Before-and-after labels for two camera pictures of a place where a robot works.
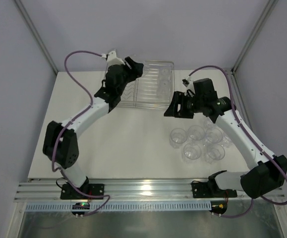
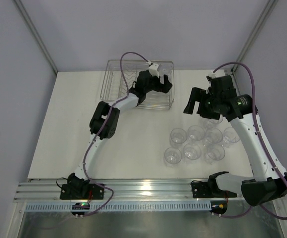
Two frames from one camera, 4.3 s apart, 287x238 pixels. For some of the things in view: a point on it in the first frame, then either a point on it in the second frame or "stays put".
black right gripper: [181, 104] to [205, 106]
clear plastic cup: [214, 135] stays put
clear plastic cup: [192, 151] stays put
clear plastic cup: [196, 132] stays put
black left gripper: [130, 68] to [156, 83]
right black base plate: [208, 190] stays put
